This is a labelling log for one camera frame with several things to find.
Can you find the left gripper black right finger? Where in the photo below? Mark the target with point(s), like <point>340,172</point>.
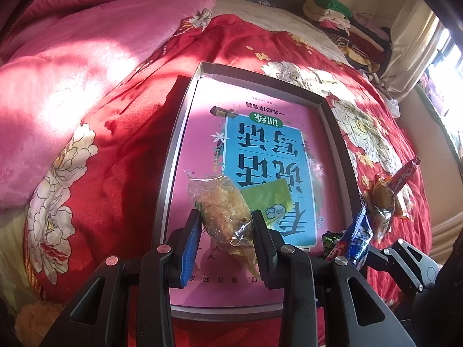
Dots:
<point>283,266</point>

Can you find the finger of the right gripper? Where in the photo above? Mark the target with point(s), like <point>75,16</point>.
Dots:
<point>405,252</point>
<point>388,260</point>

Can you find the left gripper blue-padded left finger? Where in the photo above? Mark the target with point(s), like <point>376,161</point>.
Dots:
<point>169,265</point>

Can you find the blue cookie packet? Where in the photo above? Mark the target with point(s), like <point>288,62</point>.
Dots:
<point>356,240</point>

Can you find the yellow snack packet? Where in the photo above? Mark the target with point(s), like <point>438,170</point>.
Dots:
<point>381,205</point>

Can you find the red milk candy packet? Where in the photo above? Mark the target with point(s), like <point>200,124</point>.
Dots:
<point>400,179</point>

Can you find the clear bag rice cracker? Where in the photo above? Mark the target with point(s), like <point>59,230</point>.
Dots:
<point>226,218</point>

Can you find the orange rice cracker roll packet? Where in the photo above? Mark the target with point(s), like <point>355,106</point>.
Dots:
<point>404,203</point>

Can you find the green peas snack packet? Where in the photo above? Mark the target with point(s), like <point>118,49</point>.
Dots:
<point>330,240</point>

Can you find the light green snack packet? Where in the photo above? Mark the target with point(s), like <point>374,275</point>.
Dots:
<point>272,199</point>

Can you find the pile of folded clothes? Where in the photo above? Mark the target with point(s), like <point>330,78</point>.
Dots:
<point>366,46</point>

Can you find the cream curtain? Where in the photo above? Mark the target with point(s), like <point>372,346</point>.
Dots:
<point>415,35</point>

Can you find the pink quilt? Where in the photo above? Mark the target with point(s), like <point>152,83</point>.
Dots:
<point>60,60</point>

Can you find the beige bed sheet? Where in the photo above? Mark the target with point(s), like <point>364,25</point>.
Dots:
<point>277,20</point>

